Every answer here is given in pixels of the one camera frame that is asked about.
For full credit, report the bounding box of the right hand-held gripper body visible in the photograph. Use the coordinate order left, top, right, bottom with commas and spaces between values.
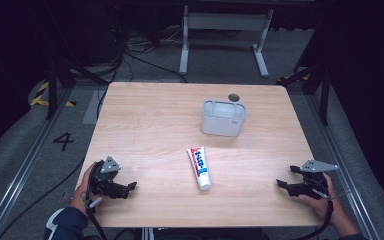
287, 158, 340, 201

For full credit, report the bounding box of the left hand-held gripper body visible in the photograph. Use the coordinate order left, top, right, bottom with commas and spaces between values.
89, 155, 128, 200

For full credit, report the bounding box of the white red blue toothpaste tube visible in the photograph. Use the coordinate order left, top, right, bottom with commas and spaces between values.
186, 145, 213, 192

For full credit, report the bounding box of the white plastic holder box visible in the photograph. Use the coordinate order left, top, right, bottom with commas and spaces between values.
199, 99, 248, 138

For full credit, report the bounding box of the person's right hand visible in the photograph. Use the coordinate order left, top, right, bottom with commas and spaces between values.
297, 173, 348, 228

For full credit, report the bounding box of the person's left hand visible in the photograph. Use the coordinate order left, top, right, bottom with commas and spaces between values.
69, 161, 105, 218

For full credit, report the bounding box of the black tripod stand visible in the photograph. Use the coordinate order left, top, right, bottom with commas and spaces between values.
44, 54, 110, 121
276, 61, 335, 127

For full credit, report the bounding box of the yellow black floor tape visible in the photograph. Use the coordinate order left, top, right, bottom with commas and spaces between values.
29, 81, 78, 108

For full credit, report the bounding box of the left hand-held gripper black cable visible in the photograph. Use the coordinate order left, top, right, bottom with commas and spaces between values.
84, 189, 109, 240

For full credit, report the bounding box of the hand-held gripper black cable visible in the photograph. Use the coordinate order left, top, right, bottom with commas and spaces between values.
293, 181, 335, 240
84, 189, 109, 240

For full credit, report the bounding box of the right hand-held gripper black cable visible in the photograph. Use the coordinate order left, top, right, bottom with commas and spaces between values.
293, 181, 335, 240

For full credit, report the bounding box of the grey metal floor rail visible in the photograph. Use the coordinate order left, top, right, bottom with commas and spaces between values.
304, 93, 383, 240
0, 85, 76, 240

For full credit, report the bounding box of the long black floor cable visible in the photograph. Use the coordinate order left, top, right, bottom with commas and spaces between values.
0, 156, 88, 240

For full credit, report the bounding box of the bundle of black floor cables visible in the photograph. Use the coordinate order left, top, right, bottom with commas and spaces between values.
94, 26, 189, 119

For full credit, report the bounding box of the white metal desk frame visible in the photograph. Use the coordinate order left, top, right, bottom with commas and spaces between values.
178, 4, 275, 79

